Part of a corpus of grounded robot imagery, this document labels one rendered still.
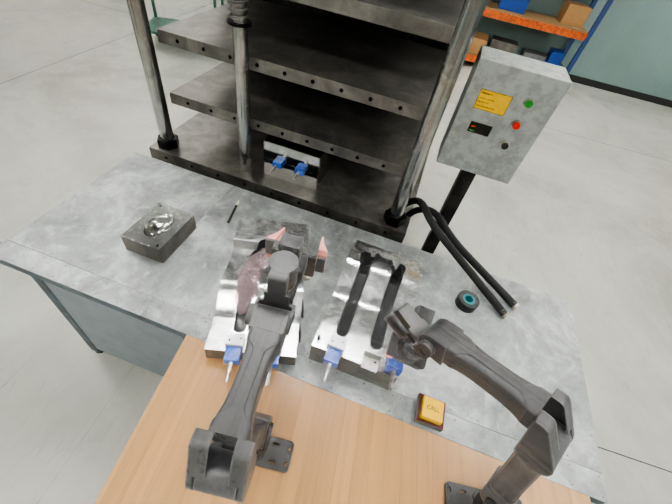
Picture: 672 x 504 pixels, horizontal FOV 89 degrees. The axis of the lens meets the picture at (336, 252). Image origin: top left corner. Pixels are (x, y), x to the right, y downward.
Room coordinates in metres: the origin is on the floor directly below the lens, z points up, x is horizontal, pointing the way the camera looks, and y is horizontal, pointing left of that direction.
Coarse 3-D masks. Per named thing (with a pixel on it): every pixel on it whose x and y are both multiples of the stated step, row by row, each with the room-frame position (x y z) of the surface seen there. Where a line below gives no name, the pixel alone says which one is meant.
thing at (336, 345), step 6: (336, 336) 0.50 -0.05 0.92; (330, 342) 0.47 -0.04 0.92; (336, 342) 0.48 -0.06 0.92; (342, 342) 0.48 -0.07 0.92; (330, 348) 0.46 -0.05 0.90; (336, 348) 0.46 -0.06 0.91; (342, 348) 0.46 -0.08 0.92; (330, 354) 0.44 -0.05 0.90; (336, 354) 0.45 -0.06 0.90; (342, 354) 0.46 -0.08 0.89; (324, 360) 0.43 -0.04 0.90; (330, 360) 0.43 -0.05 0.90; (336, 360) 0.43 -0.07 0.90; (330, 366) 0.41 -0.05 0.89; (336, 366) 0.42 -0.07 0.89; (324, 378) 0.38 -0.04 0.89
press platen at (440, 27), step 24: (312, 0) 1.36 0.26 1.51; (336, 0) 1.34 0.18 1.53; (360, 0) 1.34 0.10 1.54; (384, 0) 1.42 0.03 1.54; (408, 0) 1.50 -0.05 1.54; (432, 0) 1.59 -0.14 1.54; (456, 0) 1.69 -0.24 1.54; (384, 24) 1.32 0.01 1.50; (408, 24) 1.31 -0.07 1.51; (432, 24) 1.29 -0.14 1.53
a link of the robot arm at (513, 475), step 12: (564, 432) 0.25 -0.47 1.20; (516, 444) 0.23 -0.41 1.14; (564, 444) 0.23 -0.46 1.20; (516, 456) 0.22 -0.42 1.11; (504, 468) 0.22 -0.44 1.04; (516, 468) 0.21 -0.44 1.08; (528, 468) 0.20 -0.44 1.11; (492, 480) 0.21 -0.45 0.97; (504, 480) 0.20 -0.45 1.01; (516, 480) 0.20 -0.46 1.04; (528, 480) 0.19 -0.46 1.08; (480, 492) 0.19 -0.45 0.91; (492, 492) 0.19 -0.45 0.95; (504, 492) 0.19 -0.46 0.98; (516, 492) 0.19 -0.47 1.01
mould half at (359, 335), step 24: (384, 264) 0.80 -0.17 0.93; (408, 264) 0.89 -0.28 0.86; (336, 288) 0.68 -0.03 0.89; (384, 288) 0.71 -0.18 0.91; (408, 288) 0.72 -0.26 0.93; (336, 312) 0.60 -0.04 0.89; (360, 312) 0.62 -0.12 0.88; (360, 336) 0.53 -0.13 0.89; (360, 360) 0.45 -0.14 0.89; (384, 384) 0.43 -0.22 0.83
